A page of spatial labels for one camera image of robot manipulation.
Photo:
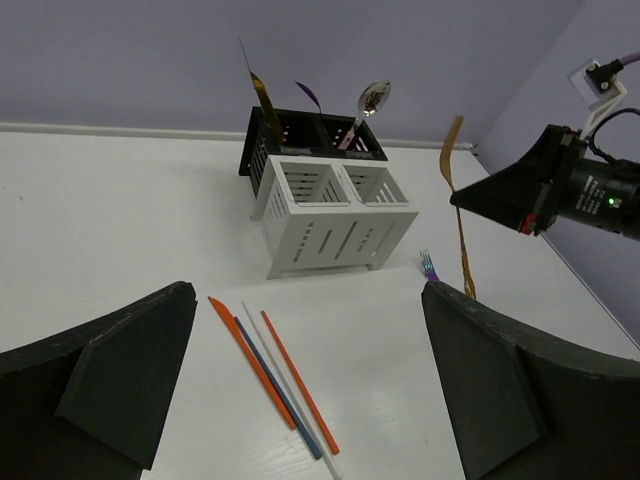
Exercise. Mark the gold black handled knife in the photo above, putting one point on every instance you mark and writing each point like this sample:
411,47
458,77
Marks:
268,109

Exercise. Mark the white utensil caddy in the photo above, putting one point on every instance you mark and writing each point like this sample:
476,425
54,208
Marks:
323,213

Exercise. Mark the orange straight straw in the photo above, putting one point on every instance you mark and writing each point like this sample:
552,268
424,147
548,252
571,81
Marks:
328,437

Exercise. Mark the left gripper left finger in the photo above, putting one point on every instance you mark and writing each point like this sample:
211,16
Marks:
91,402

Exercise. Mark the silver knife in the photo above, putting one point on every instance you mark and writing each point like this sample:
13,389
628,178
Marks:
245,56

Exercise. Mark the orange pointed straw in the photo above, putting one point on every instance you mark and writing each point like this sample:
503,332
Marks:
236,330

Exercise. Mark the iridescent blue fork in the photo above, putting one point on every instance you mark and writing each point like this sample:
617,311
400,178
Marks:
428,266

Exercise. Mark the white clear straw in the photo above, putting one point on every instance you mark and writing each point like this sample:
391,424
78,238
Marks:
287,383

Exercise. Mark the silver spoon pink handle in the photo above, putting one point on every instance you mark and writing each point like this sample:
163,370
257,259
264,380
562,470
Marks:
370,101

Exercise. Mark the blue straw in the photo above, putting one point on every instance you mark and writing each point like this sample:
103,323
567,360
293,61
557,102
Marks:
311,444

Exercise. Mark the purple iridescent spoon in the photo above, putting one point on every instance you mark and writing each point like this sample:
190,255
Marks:
310,94

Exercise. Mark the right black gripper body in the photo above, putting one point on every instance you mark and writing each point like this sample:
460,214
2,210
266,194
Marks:
567,184

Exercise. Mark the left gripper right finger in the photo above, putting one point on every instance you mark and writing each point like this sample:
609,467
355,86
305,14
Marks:
524,404

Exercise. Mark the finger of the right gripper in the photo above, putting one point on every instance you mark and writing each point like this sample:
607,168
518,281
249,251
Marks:
520,196

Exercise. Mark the black utensil caddy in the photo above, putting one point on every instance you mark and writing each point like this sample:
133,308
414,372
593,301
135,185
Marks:
306,134

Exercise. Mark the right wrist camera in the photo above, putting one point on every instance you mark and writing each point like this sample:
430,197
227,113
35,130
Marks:
600,89

